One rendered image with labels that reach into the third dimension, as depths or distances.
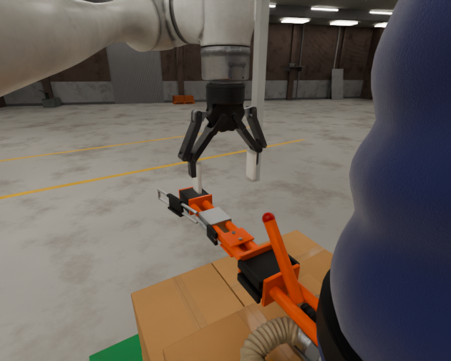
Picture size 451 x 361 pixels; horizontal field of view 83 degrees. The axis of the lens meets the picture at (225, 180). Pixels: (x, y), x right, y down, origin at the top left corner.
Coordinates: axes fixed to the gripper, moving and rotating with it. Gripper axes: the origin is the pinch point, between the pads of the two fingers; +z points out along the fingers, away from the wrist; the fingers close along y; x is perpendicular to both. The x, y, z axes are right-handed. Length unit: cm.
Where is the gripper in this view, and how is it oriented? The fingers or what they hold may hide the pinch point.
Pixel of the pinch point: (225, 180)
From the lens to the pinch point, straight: 56.0
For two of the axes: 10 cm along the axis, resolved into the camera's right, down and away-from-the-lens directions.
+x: -4.9, -3.4, 8.0
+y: 8.7, -1.9, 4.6
